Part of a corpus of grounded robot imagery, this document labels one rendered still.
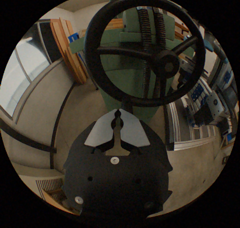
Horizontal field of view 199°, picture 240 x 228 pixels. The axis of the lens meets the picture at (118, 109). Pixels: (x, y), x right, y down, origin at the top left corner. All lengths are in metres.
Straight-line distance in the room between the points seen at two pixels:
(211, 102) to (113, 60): 0.57
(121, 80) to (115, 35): 0.22
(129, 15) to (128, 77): 0.28
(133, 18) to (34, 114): 1.32
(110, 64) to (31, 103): 1.19
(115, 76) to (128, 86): 0.10
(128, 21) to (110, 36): 0.12
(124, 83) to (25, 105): 1.25
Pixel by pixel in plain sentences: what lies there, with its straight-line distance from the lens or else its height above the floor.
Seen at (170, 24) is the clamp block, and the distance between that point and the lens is 0.26.
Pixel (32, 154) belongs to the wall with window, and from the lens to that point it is 1.32.
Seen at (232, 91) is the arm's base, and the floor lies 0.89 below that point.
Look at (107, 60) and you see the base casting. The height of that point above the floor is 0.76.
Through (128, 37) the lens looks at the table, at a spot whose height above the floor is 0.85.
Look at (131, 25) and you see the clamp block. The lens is 0.22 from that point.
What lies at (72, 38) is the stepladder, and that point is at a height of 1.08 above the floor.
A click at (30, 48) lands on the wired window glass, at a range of 1.69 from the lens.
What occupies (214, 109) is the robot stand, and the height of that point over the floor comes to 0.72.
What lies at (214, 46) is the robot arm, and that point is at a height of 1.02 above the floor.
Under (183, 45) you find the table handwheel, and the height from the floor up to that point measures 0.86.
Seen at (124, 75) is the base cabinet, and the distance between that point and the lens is 0.35.
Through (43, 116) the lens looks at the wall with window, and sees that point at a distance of 1.33.
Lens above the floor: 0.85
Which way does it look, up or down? 56 degrees down
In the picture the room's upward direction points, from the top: 10 degrees counter-clockwise
